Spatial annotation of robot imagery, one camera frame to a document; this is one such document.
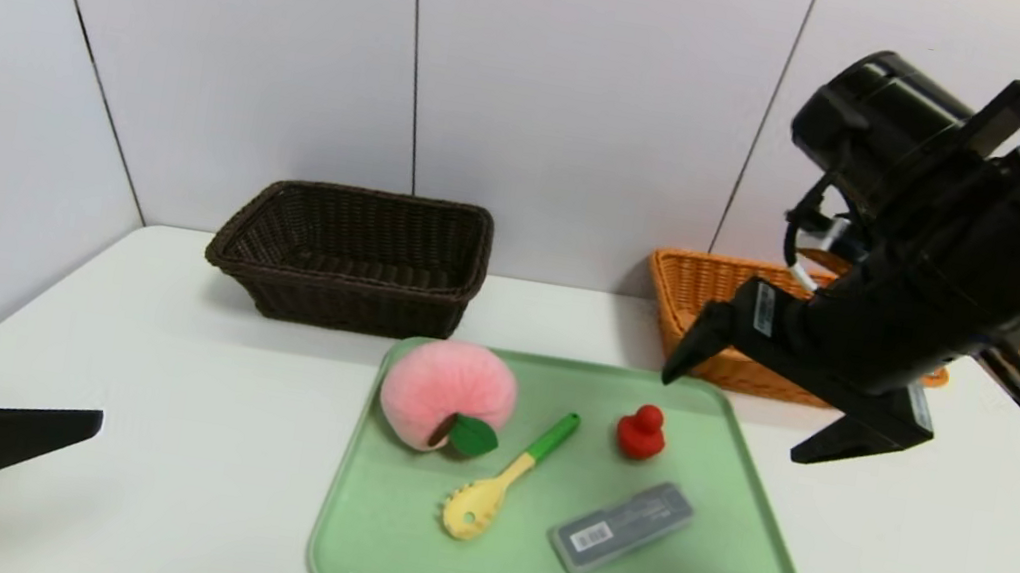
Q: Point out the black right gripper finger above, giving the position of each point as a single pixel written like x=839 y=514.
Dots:
x=873 y=427
x=732 y=320

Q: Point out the pink plush peach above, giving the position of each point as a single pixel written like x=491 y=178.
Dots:
x=445 y=383

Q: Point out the dark brown wicker basket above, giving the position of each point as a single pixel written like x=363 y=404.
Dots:
x=346 y=302

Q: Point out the orange wicker basket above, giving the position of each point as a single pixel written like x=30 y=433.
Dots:
x=687 y=288

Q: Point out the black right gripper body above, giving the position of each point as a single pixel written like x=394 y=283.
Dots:
x=831 y=360

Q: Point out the grey translucent plastic case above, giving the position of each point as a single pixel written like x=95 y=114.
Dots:
x=620 y=531

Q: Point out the red rubber duck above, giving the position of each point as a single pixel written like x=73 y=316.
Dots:
x=639 y=437

